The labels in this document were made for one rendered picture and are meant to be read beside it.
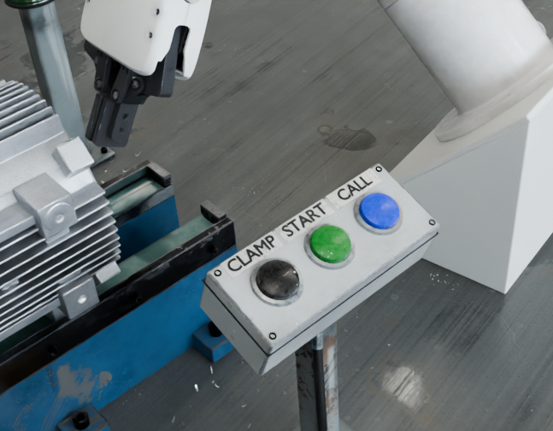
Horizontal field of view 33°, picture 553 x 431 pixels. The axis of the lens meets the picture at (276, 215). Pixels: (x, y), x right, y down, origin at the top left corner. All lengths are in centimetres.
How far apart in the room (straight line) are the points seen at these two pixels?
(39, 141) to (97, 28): 10
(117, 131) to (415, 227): 25
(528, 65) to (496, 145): 12
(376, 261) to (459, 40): 37
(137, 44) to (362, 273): 24
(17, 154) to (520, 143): 45
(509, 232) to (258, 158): 37
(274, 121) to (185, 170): 15
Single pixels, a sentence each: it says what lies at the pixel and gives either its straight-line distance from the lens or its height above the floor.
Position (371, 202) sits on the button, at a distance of 68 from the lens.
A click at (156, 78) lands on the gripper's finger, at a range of 71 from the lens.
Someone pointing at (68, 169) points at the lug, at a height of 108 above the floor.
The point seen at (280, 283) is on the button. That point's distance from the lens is 62.
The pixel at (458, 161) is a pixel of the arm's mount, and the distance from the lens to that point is 92.
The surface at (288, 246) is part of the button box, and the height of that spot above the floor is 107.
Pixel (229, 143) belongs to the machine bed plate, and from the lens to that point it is 121.
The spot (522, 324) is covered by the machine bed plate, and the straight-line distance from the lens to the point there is 98.
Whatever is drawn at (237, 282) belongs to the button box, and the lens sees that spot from 63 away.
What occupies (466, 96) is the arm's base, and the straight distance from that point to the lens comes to 99.
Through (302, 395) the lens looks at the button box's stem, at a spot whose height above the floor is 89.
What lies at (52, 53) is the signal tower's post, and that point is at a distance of 113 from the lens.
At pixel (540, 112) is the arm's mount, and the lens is 88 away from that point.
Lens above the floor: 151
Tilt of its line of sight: 41 degrees down
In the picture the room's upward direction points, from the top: 5 degrees counter-clockwise
